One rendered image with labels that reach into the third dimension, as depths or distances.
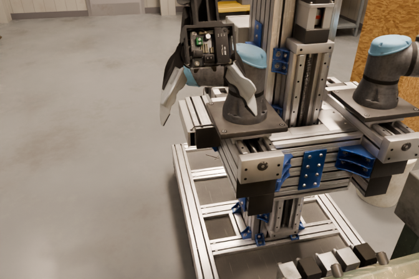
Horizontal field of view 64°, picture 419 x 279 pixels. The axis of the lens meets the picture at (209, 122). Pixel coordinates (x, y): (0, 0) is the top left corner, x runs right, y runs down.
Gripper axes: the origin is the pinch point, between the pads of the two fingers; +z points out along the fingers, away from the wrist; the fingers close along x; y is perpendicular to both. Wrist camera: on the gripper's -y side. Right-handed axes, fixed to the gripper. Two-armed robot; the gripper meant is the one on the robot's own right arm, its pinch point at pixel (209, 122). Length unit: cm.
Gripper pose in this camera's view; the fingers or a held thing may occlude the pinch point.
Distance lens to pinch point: 53.6
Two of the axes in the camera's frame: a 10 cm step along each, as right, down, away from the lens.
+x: 9.8, -1.0, 1.8
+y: 1.8, 0.4, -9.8
